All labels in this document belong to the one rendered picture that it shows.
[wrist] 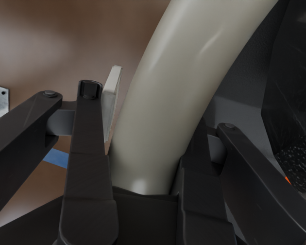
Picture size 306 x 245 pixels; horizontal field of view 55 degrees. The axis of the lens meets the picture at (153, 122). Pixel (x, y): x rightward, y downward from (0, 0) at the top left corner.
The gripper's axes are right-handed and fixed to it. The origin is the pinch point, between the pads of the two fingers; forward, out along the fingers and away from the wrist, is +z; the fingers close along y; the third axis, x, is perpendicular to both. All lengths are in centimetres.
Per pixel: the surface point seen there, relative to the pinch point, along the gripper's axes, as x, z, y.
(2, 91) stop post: -49, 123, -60
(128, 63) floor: -20, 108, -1
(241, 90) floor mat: -19, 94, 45
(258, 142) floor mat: -39, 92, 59
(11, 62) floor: -33, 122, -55
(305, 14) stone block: 12, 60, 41
